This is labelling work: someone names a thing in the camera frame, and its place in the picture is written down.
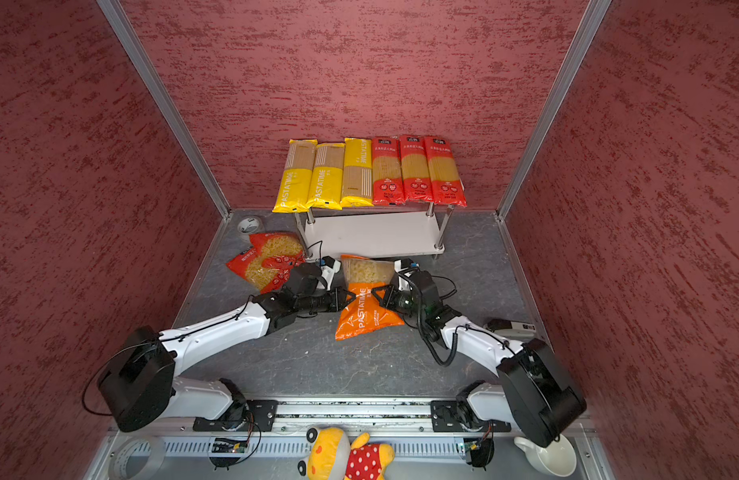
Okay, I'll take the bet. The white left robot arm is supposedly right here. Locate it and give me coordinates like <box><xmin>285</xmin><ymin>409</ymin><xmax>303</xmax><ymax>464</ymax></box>
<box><xmin>97</xmin><ymin>257</ymin><xmax>356</xmax><ymax>433</ymax></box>

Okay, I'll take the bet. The red macaroni bag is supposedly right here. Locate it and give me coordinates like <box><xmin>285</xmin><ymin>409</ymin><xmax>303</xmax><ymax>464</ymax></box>
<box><xmin>226</xmin><ymin>232</ymin><xmax>305</xmax><ymax>293</ymax></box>

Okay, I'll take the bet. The yellow plush toy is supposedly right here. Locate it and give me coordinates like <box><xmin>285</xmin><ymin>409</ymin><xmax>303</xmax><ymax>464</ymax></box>
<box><xmin>298</xmin><ymin>427</ymin><xmax>395</xmax><ymax>480</ymax></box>

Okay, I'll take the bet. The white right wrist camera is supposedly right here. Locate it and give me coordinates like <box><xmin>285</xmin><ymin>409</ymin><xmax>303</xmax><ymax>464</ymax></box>
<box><xmin>393</xmin><ymin>258</ymin><xmax>419</xmax><ymax>275</ymax></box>

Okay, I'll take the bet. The orange macaroni bag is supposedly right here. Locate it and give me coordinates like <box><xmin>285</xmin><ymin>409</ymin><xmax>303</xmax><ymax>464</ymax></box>
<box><xmin>336</xmin><ymin>255</ymin><xmax>405</xmax><ymax>341</ymax></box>

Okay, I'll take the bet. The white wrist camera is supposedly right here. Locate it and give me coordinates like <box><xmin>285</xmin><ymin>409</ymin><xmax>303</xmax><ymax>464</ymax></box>
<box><xmin>393</xmin><ymin>258</ymin><xmax>419</xmax><ymax>275</ymax></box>
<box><xmin>319</xmin><ymin>256</ymin><xmax>342</xmax><ymax>291</ymax></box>

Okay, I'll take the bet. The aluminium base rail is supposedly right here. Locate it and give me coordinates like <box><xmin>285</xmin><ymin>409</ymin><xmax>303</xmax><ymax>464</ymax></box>
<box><xmin>85</xmin><ymin>397</ymin><xmax>519</xmax><ymax>479</ymax></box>

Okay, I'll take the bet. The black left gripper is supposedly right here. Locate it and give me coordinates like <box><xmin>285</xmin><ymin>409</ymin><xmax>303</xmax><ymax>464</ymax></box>
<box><xmin>296</xmin><ymin>285</ymin><xmax>357</xmax><ymax>313</ymax></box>

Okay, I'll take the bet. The aluminium corner post left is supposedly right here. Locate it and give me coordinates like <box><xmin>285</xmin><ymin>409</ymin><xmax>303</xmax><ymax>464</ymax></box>
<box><xmin>97</xmin><ymin>0</ymin><xmax>233</xmax><ymax>221</ymax></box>

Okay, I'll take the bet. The white two-tier shelf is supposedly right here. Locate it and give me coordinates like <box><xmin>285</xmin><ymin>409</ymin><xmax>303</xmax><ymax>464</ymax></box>
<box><xmin>295</xmin><ymin>203</ymin><xmax>455</xmax><ymax>260</ymax></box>

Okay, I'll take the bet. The yellow spaghetti bag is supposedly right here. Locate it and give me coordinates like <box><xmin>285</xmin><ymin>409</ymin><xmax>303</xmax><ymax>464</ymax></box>
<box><xmin>307</xmin><ymin>143</ymin><xmax>346</xmax><ymax>210</ymax></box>
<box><xmin>340</xmin><ymin>138</ymin><xmax>373</xmax><ymax>208</ymax></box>
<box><xmin>273</xmin><ymin>139</ymin><xmax>318</xmax><ymax>213</ymax></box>

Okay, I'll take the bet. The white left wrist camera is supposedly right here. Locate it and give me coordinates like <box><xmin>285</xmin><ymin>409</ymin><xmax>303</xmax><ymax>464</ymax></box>
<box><xmin>319</xmin><ymin>256</ymin><xmax>342</xmax><ymax>291</ymax></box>

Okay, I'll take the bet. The red spaghetti bag back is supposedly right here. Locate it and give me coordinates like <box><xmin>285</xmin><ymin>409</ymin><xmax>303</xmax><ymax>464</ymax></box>
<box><xmin>399</xmin><ymin>135</ymin><xmax>433</xmax><ymax>202</ymax></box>

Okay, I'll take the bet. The aluminium corner post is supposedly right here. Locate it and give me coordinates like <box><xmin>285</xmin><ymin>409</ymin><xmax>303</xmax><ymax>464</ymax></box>
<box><xmin>97</xmin><ymin>0</ymin><xmax>233</xmax><ymax>221</ymax></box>
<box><xmin>497</xmin><ymin>0</ymin><xmax>611</xmax><ymax>223</ymax></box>

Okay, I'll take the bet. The white ceramic cup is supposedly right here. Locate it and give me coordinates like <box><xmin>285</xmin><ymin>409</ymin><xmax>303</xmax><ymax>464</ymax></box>
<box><xmin>513</xmin><ymin>435</ymin><xmax>577</xmax><ymax>478</ymax></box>

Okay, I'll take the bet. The clear tape roll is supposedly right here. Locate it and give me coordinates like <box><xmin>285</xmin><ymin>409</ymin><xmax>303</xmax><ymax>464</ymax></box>
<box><xmin>108</xmin><ymin>436</ymin><xmax>167</xmax><ymax>480</ymax></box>

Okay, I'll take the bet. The red spaghetti bag front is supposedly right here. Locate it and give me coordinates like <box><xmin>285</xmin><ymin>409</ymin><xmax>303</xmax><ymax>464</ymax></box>
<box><xmin>423</xmin><ymin>136</ymin><xmax>467</xmax><ymax>207</ymax></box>

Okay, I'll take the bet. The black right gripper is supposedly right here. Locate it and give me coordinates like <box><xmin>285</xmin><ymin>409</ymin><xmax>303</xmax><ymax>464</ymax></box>
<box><xmin>371</xmin><ymin>283</ymin><xmax>427</xmax><ymax>319</ymax></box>

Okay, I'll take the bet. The red spaghetti bag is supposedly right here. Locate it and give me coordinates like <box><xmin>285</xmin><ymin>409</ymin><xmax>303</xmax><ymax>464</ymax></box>
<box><xmin>371</xmin><ymin>137</ymin><xmax>405</xmax><ymax>206</ymax></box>
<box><xmin>399</xmin><ymin>135</ymin><xmax>433</xmax><ymax>202</ymax></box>
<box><xmin>423</xmin><ymin>136</ymin><xmax>467</xmax><ymax>207</ymax></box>

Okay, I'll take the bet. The aluminium corner post right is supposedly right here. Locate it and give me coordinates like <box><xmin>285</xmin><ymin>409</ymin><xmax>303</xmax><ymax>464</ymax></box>
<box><xmin>497</xmin><ymin>0</ymin><xmax>611</xmax><ymax>223</ymax></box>

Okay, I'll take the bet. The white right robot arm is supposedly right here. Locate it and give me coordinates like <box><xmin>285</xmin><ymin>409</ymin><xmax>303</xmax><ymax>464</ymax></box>
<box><xmin>371</xmin><ymin>268</ymin><xmax>587</xmax><ymax>447</ymax></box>

